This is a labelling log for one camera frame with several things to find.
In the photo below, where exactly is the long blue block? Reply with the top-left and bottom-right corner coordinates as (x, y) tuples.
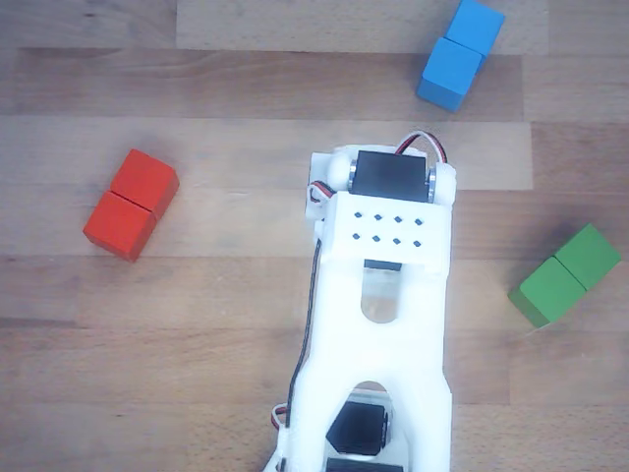
(416, 0), (507, 114)

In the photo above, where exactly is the long green block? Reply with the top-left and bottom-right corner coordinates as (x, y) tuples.
(507, 223), (623, 329)

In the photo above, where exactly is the forearm servo cable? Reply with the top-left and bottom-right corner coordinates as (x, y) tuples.
(271, 238), (324, 432)

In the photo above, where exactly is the long red block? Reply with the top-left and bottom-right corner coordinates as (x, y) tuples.
(82, 148), (181, 264)

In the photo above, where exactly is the red black gripper servo cable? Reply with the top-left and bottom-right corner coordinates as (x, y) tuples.
(394, 131), (449, 164)

